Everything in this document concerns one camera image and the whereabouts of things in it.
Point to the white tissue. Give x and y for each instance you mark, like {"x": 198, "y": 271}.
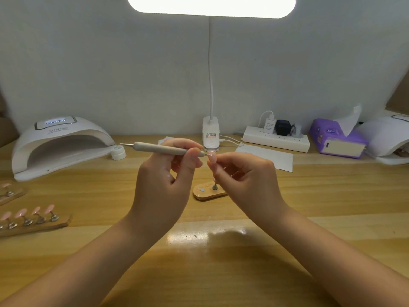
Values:
{"x": 349, "y": 119}

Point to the person's left forearm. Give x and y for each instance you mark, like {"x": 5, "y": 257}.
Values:
{"x": 64, "y": 275}

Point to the white nail lamp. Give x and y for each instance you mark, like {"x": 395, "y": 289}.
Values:
{"x": 59, "y": 139}
{"x": 388, "y": 136}

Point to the small closed white jar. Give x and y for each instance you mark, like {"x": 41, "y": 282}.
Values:
{"x": 118, "y": 152}

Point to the black plug adapter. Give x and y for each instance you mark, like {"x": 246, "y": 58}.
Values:
{"x": 283, "y": 127}

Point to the white desk lamp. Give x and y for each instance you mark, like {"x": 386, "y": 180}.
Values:
{"x": 211, "y": 6}

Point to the grey dotting pen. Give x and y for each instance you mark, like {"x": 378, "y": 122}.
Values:
{"x": 150, "y": 147}

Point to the person's left hand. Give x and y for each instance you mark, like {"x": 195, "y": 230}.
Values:
{"x": 160, "y": 195}

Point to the person's right hand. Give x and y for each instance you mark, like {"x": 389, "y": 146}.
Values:
{"x": 252, "y": 188}

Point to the white charger plug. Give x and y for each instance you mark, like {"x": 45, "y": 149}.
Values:
{"x": 269, "y": 124}

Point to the person's right forearm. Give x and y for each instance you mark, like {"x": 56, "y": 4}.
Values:
{"x": 345, "y": 264}

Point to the stack of white cotton pads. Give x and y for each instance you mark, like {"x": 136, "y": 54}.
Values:
{"x": 165, "y": 140}

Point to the purple tissue box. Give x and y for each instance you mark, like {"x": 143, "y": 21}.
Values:
{"x": 326, "y": 139}

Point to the wooden nail holder strip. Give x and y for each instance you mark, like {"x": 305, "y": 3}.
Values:
{"x": 204, "y": 192}

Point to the white paper sheet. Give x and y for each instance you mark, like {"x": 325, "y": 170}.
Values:
{"x": 278, "y": 160}

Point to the grey plug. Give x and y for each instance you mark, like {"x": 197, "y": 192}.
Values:
{"x": 297, "y": 130}

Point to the wooden stands with pink nails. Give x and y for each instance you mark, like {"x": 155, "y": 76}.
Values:
{"x": 32, "y": 218}

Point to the brown cardboard box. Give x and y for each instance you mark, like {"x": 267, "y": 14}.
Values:
{"x": 6, "y": 128}

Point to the white power strip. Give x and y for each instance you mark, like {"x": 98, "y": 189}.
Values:
{"x": 276, "y": 138}

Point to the brown wooden board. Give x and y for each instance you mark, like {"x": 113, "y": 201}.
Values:
{"x": 397, "y": 92}

